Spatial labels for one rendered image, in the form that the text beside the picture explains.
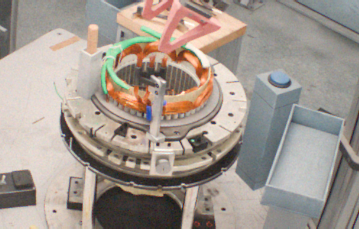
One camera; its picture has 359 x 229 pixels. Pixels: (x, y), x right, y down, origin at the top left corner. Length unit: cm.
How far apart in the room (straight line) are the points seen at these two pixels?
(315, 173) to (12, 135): 72
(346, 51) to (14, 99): 230
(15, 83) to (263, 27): 213
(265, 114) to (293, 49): 216
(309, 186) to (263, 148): 29
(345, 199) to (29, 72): 84
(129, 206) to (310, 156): 40
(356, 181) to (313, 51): 216
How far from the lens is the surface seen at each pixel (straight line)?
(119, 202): 166
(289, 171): 143
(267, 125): 164
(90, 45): 134
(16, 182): 161
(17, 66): 203
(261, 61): 364
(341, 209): 176
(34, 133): 182
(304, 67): 368
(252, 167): 172
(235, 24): 173
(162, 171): 131
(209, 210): 160
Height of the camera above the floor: 192
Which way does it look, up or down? 36 degrees down
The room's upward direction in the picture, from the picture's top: 9 degrees clockwise
